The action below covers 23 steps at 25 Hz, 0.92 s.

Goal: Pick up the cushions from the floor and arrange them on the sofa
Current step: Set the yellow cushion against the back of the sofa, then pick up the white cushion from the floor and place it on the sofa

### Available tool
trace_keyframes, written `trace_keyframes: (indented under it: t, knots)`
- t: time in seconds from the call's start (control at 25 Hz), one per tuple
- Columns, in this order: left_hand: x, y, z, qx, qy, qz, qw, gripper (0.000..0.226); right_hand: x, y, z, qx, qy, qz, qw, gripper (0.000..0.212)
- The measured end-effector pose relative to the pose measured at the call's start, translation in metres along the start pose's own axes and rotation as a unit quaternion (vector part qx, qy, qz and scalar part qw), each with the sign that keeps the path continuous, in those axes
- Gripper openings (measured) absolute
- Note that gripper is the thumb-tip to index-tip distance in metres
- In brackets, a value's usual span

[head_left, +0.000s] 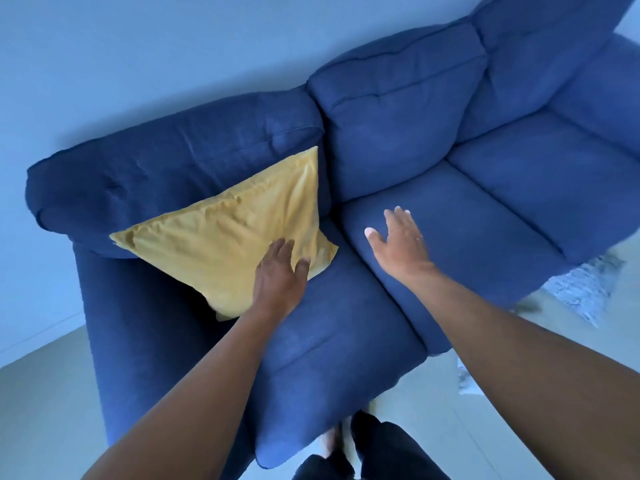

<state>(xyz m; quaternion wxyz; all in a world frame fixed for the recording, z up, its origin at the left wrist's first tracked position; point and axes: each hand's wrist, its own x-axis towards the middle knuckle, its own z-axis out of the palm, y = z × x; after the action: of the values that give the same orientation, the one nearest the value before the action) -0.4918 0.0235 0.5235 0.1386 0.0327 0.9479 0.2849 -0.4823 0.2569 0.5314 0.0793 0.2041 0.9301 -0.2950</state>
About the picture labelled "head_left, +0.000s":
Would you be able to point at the person's right hand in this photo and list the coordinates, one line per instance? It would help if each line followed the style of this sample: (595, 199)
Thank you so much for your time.
(402, 252)

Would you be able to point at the person's left hand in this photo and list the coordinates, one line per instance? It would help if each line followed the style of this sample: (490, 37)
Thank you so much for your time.
(276, 287)

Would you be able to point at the person's right thumb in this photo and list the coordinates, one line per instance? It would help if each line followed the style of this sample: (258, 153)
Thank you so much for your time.
(375, 237)

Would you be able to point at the person's left thumb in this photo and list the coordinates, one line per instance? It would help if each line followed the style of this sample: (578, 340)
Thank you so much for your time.
(303, 268)

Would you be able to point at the yellow throw pillow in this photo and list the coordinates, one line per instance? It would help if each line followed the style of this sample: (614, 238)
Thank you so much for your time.
(225, 239)

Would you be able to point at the person's left forearm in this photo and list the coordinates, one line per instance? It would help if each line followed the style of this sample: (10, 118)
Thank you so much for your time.
(200, 394)

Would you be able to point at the person's right forearm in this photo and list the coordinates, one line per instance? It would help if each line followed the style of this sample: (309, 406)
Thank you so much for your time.
(525, 374)

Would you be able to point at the blue sofa seat cushion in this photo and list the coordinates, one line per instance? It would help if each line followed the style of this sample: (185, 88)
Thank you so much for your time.
(560, 179)
(340, 354)
(475, 244)

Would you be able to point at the blue sofa back cushion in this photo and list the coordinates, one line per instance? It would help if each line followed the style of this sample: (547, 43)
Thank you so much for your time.
(540, 49)
(395, 114)
(175, 154)

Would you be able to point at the blue fabric sofa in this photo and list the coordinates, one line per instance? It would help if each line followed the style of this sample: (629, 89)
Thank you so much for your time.
(150, 344)

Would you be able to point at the person's black trousers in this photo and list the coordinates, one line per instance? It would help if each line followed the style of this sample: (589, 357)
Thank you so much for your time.
(395, 454)

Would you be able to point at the patterned white grey rug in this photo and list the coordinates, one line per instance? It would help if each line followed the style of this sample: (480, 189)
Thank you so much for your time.
(585, 284)

